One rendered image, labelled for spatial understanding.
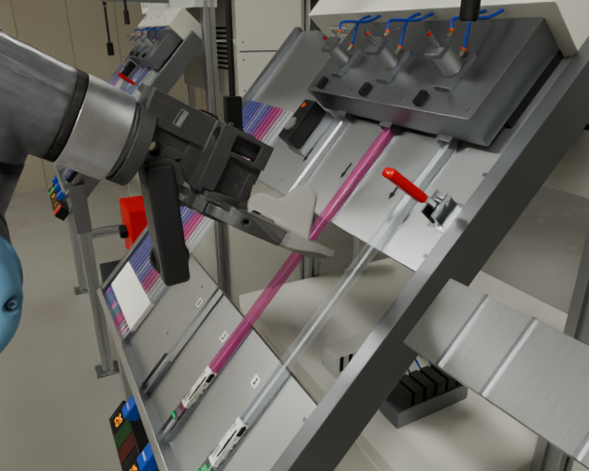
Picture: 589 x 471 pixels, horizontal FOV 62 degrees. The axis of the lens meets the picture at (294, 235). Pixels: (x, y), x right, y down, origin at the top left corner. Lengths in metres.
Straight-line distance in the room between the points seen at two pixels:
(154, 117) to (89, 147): 0.06
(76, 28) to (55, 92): 4.34
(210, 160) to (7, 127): 0.15
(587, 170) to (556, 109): 0.28
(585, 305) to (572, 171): 0.22
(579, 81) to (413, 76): 0.18
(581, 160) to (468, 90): 0.32
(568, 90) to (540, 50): 0.05
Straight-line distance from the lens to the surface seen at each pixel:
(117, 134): 0.40
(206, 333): 0.76
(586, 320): 0.75
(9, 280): 0.28
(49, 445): 1.90
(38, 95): 0.40
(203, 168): 0.43
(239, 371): 0.67
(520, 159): 0.56
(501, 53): 0.60
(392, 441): 0.88
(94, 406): 1.99
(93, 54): 4.78
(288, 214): 0.45
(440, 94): 0.61
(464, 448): 0.90
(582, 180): 0.86
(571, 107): 0.61
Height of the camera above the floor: 1.23
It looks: 22 degrees down
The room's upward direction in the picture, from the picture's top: straight up
